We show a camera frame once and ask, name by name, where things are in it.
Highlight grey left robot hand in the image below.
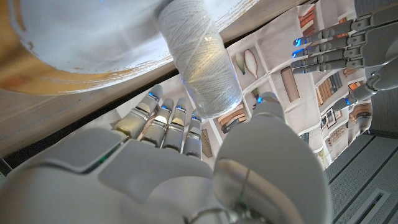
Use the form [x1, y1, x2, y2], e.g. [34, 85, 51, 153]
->
[290, 0, 398, 112]

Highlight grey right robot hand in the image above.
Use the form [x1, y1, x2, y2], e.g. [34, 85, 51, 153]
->
[0, 83, 333, 224]

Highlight printed bookshelf backdrop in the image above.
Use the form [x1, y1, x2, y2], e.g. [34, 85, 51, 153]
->
[77, 0, 374, 170]

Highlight white gold-rimmed paper plate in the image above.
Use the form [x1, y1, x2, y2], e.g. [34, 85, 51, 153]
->
[7, 0, 261, 96]

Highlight grey perforated panel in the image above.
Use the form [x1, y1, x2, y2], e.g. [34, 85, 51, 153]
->
[323, 0, 398, 224]

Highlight white tape roll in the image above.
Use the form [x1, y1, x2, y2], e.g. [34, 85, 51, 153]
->
[157, 0, 243, 119]

